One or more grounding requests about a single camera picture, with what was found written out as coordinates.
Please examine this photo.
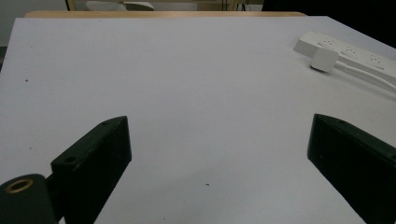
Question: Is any white power strip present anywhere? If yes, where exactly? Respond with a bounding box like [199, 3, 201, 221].
[292, 30, 396, 87]

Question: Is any white plug adapter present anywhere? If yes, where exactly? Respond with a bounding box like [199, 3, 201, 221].
[309, 47, 340, 74]

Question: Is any white cable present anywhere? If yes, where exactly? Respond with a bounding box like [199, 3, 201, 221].
[334, 60, 396, 93]

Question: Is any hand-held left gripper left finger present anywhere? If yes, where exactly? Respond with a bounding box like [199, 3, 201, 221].
[50, 115, 133, 224]

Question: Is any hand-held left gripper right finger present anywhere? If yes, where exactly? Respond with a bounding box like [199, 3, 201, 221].
[306, 113, 396, 224]

